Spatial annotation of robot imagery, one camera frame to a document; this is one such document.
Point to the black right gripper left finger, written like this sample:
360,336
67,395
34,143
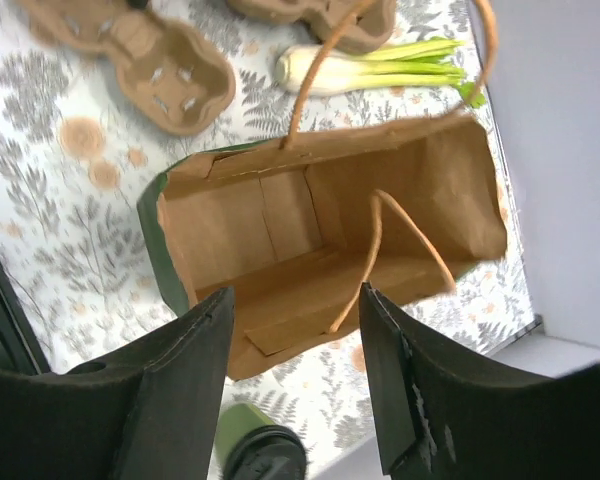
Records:
147,410

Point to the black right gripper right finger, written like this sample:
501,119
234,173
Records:
443,411

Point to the black coffee cup lid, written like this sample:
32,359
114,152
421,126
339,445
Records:
270,452

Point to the brown cardboard cup carrier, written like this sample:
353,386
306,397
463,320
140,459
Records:
164,66

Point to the single green paper cup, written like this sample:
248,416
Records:
239,428

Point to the green paper bag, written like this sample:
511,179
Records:
295,225

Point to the celery stalk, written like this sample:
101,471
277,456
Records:
426,63

